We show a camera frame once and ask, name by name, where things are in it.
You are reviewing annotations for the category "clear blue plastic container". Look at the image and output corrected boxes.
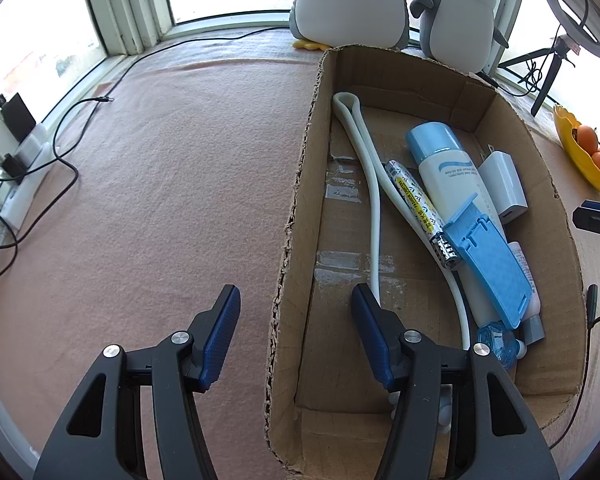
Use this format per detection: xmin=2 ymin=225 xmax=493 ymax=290
xmin=476 ymin=323 xmax=521 ymax=372

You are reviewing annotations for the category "black tripod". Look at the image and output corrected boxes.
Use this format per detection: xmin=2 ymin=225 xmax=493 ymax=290
xmin=500 ymin=35 xmax=581 ymax=117

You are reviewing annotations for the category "yellow plastic bowl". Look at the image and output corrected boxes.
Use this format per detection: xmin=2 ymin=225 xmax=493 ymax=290
xmin=553 ymin=105 xmax=600 ymax=198

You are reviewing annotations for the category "white flexible neck loop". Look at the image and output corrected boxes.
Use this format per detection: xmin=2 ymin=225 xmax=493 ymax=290
xmin=331 ymin=91 xmax=471 ymax=351

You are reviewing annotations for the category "white window frame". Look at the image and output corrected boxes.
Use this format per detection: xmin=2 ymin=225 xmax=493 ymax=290
xmin=70 ymin=0 xmax=600 ymax=91

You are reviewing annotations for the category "pink blanket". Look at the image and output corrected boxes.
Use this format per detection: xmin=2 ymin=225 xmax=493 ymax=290
xmin=0 ymin=52 xmax=600 ymax=480

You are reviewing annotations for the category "small penguin plush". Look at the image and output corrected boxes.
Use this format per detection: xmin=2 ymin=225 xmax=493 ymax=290
xmin=410 ymin=0 xmax=510 ymax=73

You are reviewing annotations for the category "white power strip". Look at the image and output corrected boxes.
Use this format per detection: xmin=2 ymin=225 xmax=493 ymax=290
xmin=2 ymin=122 xmax=53 ymax=221

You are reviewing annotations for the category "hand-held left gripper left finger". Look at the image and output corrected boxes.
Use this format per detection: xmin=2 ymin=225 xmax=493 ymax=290
xmin=32 ymin=284 xmax=242 ymax=480

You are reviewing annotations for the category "white tube grey cap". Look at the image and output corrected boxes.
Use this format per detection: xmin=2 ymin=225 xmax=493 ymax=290
xmin=505 ymin=241 xmax=546 ymax=345

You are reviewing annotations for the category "blue plastic phone stand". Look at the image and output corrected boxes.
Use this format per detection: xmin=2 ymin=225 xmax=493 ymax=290
xmin=442 ymin=199 xmax=533 ymax=330

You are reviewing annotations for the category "black power adapter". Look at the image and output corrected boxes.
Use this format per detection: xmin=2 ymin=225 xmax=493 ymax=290
xmin=2 ymin=92 xmax=37 ymax=136

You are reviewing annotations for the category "thin black cable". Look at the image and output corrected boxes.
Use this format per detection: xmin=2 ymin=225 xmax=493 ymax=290
xmin=549 ymin=305 xmax=600 ymax=450

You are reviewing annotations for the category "white wall charger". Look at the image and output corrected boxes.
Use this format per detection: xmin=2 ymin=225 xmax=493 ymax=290
xmin=477 ymin=145 xmax=528 ymax=223

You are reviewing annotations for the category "long black cable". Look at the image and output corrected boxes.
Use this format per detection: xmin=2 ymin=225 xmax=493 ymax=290
xmin=40 ymin=25 xmax=293 ymax=126

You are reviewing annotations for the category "white blue sunscreen bottle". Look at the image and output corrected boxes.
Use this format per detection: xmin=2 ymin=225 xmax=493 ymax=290
xmin=405 ymin=122 xmax=511 ymax=328

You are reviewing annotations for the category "large penguin plush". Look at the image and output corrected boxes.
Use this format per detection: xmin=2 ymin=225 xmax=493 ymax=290
xmin=280 ymin=0 xmax=433 ymax=53

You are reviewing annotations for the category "white power adapter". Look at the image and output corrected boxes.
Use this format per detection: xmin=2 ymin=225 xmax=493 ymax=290
xmin=0 ymin=125 xmax=21 ymax=158

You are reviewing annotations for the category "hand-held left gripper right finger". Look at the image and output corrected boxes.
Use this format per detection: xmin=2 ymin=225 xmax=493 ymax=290
xmin=351 ymin=282 xmax=561 ymax=480

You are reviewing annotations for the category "brown cardboard box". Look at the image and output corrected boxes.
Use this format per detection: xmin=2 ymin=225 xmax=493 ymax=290
xmin=265 ymin=45 xmax=588 ymax=476

